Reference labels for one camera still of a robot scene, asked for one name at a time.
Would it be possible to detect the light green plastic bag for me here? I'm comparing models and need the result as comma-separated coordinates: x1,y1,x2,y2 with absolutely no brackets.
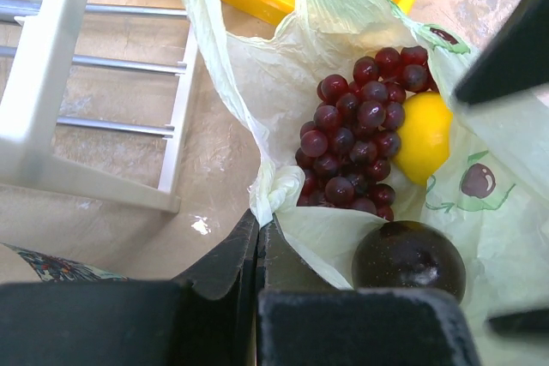
183,0,548,365

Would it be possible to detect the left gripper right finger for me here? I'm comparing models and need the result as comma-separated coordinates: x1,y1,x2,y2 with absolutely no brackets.
256,220,480,365

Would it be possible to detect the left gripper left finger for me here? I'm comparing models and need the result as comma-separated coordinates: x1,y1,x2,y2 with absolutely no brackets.
1,212,259,365

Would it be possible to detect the yellow apple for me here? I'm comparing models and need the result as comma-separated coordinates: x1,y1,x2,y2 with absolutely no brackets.
393,92,453,187

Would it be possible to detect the purple grape bunch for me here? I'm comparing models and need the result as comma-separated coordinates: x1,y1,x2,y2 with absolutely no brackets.
295,45,437,221

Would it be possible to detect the white metal shelf rack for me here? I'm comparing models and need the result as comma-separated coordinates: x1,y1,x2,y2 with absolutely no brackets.
1,0,198,213

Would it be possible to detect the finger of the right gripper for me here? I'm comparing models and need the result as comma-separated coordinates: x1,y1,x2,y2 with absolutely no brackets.
486,308,548,340
454,0,548,105

